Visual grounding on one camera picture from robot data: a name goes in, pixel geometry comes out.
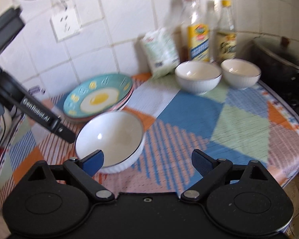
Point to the white ribbed bowl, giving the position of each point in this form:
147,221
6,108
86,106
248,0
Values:
114,134
240,73
198,76

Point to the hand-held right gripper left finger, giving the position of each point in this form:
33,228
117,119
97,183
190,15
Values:
93,163

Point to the white salt bag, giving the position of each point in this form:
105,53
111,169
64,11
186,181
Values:
160,52

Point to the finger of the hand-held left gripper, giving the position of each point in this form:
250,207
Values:
67,132

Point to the teal fried egg plate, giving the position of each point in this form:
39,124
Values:
99,95

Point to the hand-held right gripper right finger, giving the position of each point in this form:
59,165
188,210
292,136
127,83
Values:
200,163

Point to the white wall socket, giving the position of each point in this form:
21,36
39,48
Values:
64,25

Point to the black stove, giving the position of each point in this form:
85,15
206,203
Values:
291,92

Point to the clear vinegar bottle yellow cap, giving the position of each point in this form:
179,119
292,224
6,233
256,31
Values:
226,42

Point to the patchwork tablecloth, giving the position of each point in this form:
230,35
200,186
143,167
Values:
194,129

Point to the yellow label cooking wine bottle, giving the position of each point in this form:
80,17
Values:
198,37

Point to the black pot with glass lid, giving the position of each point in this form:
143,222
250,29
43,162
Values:
276,54

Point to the pink rabbit print plate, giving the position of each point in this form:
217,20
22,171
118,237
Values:
125,103

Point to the white rice cooker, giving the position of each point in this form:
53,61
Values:
0,142

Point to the small black wall sticker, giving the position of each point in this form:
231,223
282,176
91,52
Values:
36,90

